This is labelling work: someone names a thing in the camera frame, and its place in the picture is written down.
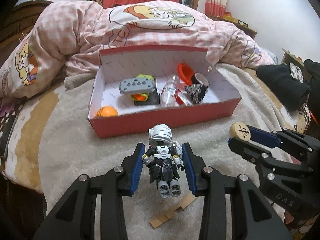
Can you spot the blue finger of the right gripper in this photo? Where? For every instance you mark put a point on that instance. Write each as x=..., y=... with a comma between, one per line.
x=265, y=138

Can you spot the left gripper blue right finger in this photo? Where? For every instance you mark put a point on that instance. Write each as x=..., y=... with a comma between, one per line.
x=188, y=168

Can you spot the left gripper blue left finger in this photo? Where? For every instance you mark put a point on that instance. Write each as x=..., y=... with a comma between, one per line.
x=137, y=168

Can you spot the white black robot figure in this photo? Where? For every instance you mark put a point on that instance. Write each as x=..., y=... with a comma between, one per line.
x=164, y=160

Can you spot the round wooden chess piece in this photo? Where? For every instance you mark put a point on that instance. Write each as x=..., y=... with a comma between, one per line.
x=240, y=130

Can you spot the wooden notched block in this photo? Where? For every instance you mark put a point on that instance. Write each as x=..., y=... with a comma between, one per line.
x=172, y=211

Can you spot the orange ping pong ball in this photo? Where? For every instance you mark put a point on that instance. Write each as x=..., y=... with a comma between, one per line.
x=107, y=111

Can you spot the clear plastic bottle red label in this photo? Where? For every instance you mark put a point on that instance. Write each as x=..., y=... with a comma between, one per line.
x=169, y=91

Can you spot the dark patterned fabric beanbag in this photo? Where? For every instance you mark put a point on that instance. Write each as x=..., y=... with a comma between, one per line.
x=196, y=92

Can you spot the black metal tray piece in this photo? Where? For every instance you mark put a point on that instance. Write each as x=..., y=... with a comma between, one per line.
x=150, y=97

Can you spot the green orange toy cutter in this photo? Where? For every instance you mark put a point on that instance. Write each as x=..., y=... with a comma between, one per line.
x=148, y=83

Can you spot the black tape roll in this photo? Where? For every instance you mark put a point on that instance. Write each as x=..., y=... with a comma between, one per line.
x=199, y=79

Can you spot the black clothing pile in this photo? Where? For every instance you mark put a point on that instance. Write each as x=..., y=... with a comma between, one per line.
x=291, y=92

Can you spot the grey white towel blanket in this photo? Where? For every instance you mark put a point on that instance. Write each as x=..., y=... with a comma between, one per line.
x=69, y=147

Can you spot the dotted brown bed sheet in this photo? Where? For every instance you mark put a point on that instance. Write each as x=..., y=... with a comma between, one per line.
x=10, y=109

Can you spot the pink checkered quilt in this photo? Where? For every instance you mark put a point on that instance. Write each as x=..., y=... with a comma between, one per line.
x=69, y=35

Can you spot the brown wooden headboard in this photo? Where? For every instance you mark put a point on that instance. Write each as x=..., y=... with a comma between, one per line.
x=18, y=24

